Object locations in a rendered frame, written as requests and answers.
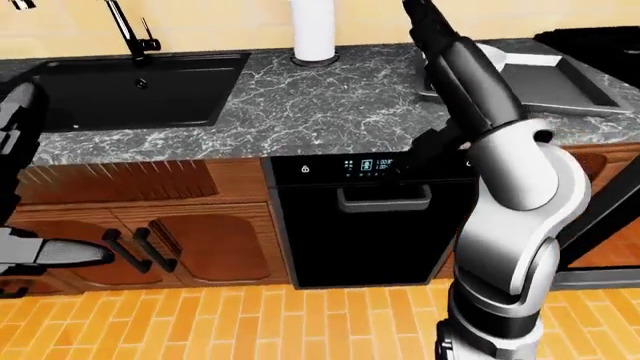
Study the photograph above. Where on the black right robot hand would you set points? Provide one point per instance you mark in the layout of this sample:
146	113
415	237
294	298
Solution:
427	20

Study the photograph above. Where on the black grey left robot hand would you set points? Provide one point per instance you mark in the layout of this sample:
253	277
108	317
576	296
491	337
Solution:
65	254

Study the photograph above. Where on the grey rectangular tray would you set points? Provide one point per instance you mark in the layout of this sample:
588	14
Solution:
555	86

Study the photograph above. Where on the wooden cabinet door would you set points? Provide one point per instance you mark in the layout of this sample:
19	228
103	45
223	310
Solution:
215	243
85	240

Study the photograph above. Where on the wooden ridged drawer front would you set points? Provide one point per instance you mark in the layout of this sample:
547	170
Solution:
145	180

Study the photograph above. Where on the white paper towel roll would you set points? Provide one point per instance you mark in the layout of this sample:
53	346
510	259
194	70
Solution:
313	26

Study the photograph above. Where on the grey round towel holder base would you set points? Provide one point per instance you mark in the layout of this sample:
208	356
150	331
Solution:
315	62

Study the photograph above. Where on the black stove top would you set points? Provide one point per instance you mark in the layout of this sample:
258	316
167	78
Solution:
595	52

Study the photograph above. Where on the black kitchen sink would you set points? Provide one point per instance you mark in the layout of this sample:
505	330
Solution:
145	93

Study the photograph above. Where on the black dishwasher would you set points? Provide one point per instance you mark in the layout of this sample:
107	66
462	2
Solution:
360	232

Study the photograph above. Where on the black faucet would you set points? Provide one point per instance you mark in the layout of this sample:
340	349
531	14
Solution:
131	35

